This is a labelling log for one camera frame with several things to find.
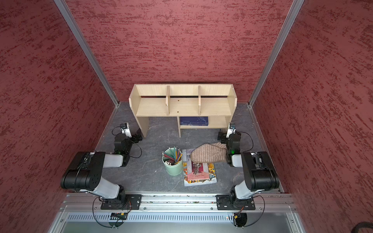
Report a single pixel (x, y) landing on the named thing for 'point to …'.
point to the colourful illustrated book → (196, 174)
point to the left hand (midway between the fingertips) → (133, 131)
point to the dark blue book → (194, 121)
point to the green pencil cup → (176, 169)
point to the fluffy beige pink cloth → (213, 152)
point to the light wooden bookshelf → (195, 106)
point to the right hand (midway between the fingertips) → (226, 131)
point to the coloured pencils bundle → (172, 157)
